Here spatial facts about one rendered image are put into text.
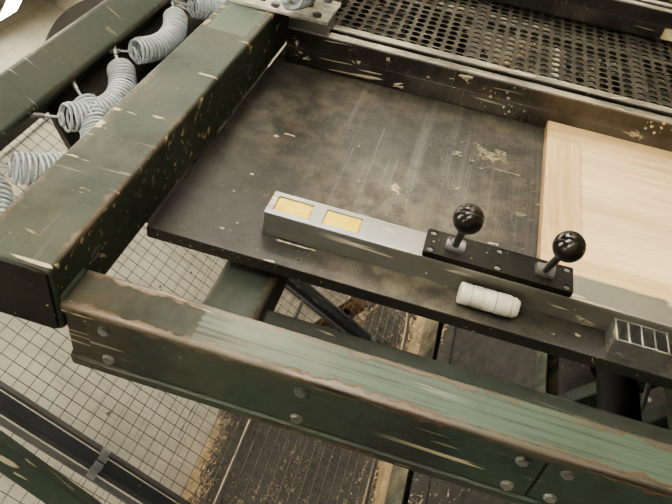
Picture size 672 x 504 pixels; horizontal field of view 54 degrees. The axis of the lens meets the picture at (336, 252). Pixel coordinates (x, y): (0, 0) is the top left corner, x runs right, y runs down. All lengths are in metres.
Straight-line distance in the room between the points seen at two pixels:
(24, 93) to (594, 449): 1.25
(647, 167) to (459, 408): 0.70
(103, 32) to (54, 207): 0.98
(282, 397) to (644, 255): 0.59
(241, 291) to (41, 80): 0.82
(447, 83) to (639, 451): 0.76
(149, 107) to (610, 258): 0.70
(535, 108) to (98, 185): 0.80
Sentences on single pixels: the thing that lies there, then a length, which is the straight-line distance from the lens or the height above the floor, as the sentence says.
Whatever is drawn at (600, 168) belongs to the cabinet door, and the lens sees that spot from 1.23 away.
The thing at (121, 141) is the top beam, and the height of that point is 1.90.
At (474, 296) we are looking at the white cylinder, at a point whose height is 1.44.
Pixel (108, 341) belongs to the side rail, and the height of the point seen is 1.76.
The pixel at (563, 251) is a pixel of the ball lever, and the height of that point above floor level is 1.44.
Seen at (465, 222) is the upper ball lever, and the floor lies 1.54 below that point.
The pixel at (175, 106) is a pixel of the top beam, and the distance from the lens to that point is 1.00.
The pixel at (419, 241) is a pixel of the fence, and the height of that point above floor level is 1.52.
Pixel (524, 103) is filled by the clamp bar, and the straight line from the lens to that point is 1.30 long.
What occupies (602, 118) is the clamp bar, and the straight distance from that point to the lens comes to 1.31.
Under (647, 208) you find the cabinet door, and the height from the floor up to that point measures 1.22.
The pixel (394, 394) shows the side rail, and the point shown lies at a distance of 0.72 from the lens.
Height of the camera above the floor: 1.85
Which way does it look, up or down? 16 degrees down
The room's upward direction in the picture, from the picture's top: 50 degrees counter-clockwise
